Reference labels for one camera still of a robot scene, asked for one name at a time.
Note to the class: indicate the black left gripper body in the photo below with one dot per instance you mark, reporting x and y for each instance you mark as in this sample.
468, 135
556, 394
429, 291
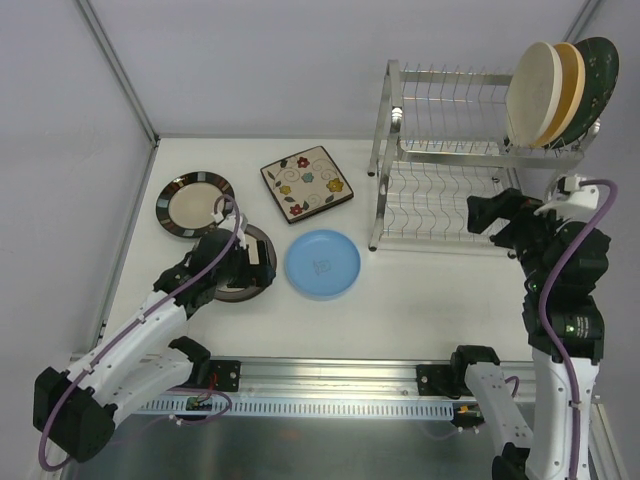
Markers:
256, 263

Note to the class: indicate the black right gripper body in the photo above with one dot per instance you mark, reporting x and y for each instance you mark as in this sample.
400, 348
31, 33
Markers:
505, 221

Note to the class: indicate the blue bear plate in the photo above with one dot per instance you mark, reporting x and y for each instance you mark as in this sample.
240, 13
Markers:
322, 264

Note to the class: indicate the cream bear plate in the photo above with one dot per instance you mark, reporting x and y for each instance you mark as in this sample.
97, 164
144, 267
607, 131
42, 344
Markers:
533, 94

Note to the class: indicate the yellow bear plate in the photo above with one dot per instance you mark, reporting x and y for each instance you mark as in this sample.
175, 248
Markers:
573, 84

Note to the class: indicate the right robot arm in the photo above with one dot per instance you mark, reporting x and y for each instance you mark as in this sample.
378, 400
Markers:
562, 254

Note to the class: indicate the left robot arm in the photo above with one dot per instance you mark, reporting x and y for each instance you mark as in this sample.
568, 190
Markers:
79, 408

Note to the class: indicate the metal dish rack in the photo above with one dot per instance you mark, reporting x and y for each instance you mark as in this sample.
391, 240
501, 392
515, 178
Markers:
440, 137

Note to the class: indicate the brown rimmed cream plate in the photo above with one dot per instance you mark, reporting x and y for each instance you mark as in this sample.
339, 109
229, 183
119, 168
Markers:
237, 295

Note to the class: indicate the striped rim round plate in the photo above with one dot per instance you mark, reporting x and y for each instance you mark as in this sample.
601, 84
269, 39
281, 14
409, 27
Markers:
184, 207

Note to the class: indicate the square floral plate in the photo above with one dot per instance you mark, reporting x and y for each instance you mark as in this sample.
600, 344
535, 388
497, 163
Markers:
306, 184

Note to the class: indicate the dark green floral plate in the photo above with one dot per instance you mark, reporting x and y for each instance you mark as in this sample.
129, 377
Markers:
601, 59

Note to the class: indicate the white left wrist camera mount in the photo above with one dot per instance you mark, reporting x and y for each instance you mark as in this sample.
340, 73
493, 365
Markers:
235, 223

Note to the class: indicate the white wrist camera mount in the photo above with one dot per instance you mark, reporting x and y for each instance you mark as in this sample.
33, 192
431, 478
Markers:
235, 223
567, 198

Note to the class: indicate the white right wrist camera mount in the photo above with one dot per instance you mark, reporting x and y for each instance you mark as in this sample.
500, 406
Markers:
567, 198

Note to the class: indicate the aluminium mounting rail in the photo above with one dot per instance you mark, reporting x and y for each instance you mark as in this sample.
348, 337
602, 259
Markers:
325, 375

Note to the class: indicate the white slotted cable duct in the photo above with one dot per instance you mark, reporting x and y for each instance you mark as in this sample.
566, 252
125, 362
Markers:
404, 408

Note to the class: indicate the aluminium frame post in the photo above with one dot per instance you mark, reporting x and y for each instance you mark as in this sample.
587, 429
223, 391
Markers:
104, 44

